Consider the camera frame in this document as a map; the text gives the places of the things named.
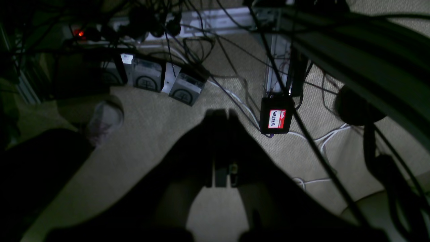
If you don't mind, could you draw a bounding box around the grey power adapter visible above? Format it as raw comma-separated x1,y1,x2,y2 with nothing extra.
168,71,207,106
132,58,164,92

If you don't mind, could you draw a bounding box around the white power strip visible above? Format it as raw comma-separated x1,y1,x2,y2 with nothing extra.
61,7,255,38

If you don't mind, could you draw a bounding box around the white cable on floor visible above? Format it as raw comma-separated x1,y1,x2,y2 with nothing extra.
188,72,351,190

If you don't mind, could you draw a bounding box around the grey power adapter right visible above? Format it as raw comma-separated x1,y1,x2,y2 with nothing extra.
168,71,207,106

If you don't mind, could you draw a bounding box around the grey sneaker shoe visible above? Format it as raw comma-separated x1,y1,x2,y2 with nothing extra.
84,100,124,148

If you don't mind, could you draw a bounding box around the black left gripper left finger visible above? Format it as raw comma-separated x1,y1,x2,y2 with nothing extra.
45,109,219,242

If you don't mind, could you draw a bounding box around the black box with red label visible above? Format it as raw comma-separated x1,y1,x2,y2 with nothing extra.
259,95,295,135

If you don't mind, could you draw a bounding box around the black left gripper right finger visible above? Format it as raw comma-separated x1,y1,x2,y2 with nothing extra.
228,109,387,242

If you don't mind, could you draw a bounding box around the aluminium table leg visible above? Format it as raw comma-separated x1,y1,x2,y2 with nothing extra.
263,34,292,97

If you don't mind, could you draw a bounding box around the grey power adapter left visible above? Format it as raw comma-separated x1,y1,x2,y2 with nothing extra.
132,58,164,92

